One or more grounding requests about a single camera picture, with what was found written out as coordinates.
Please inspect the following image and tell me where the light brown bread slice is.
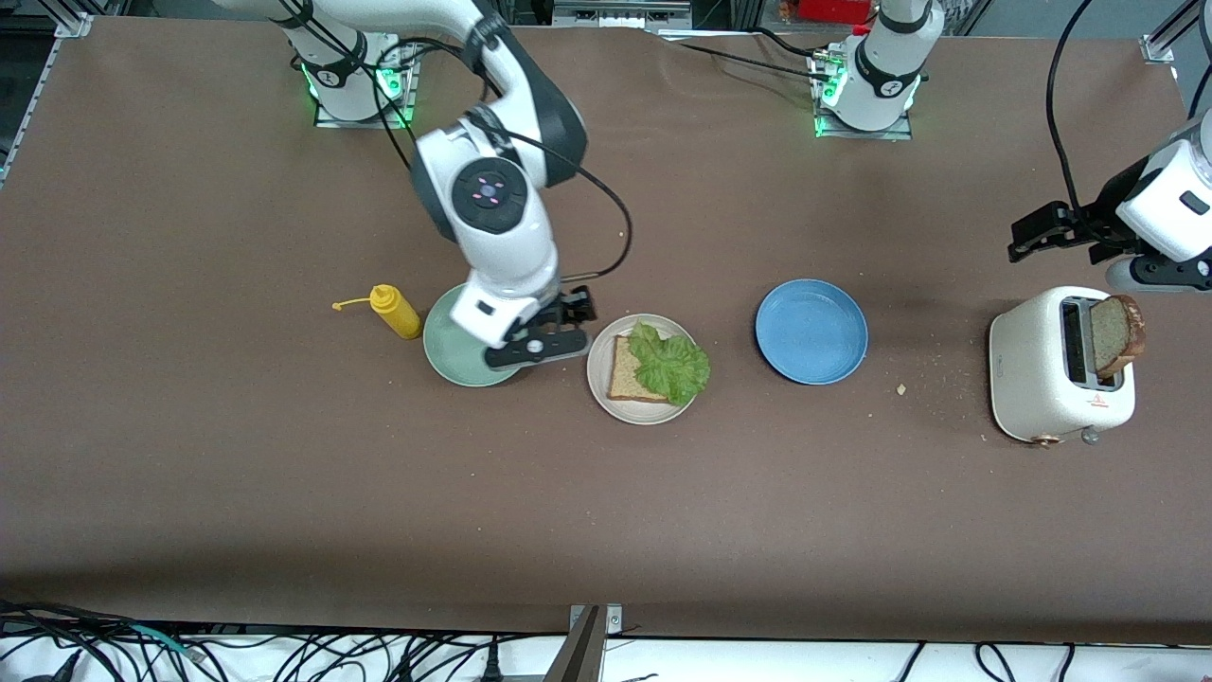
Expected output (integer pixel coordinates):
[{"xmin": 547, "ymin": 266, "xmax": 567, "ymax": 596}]
[{"xmin": 607, "ymin": 334, "xmax": 666, "ymax": 404}]

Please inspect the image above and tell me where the green lettuce leaf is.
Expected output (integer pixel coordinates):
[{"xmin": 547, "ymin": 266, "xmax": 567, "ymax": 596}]
[{"xmin": 628, "ymin": 322, "xmax": 711, "ymax": 406}]

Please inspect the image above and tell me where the yellow mustard squeeze bottle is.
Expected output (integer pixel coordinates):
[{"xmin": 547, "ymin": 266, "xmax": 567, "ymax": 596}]
[{"xmin": 331, "ymin": 284, "xmax": 422, "ymax": 340}]

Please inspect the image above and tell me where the beige plate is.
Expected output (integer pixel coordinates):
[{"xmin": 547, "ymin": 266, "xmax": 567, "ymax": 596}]
[{"xmin": 586, "ymin": 314, "xmax": 704, "ymax": 425}]

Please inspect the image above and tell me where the pale green plate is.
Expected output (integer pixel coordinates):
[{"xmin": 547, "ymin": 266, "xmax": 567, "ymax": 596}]
[{"xmin": 422, "ymin": 284, "xmax": 524, "ymax": 388}]

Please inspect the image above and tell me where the blue plate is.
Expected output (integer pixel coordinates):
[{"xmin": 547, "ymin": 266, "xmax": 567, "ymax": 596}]
[{"xmin": 755, "ymin": 278, "xmax": 869, "ymax": 386}]

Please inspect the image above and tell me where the dark crusted bread slice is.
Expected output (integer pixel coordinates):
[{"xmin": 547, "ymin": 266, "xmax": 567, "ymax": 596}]
[{"xmin": 1089, "ymin": 295, "xmax": 1147, "ymax": 380}]

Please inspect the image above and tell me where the white toaster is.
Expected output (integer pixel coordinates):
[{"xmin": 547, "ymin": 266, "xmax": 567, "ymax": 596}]
[{"xmin": 989, "ymin": 286, "xmax": 1137, "ymax": 448}]

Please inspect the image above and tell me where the grey metal box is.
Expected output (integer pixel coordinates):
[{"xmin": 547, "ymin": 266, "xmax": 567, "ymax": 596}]
[{"xmin": 552, "ymin": 0, "xmax": 692, "ymax": 29}]

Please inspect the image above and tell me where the red box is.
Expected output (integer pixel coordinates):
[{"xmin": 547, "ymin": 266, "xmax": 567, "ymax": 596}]
[{"xmin": 793, "ymin": 0, "xmax": 874, "ymax": 26}]

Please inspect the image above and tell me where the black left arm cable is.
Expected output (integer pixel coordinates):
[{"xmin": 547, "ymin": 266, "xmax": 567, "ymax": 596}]
[{"xmin": 1044, "ymin": 0, "xmax": 1212, "ymax": 209}]

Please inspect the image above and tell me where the aluminium frame rail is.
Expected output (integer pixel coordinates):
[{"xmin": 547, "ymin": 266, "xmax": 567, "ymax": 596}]
[
  {"xmin": 1141, "ymin": 0, "xmax": 1212, "ymax": 65},
  {"xmin": 0, "ymin": 9, "xmax": 96, "ymax": 183}
]

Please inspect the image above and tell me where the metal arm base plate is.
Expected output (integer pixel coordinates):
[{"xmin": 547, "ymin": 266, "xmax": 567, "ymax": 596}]
[
  {"xmin": 812, "ymin": 47, "xmax": 915, "ymax": 141},
  {"xmin": 314, "ymin": 38, "xmax": 418, "ymax": 129}
]

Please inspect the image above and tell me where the black base cable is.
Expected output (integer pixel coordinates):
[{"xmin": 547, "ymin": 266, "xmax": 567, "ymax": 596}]
[{"xmin": 653, "ymin": 27, "xmax": 844, "ymax": 86}]

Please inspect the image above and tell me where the metal table bracket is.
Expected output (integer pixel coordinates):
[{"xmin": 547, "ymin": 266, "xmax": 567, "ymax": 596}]
[{"xmin": 542, "ymin": 603, "xmax": 624, "ymax": 682}]

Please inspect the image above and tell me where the teal cable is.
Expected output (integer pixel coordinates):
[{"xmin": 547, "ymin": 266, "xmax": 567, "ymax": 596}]
[{"xmin": 121, "ymin": 623, "xmax": 205, "ymax": 661}]

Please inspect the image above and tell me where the tangled black cable bundle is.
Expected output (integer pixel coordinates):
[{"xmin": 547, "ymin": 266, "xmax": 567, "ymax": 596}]
[{"xmin": 0, "ymin": 599, "xmax": 531, "ymax": 682}]

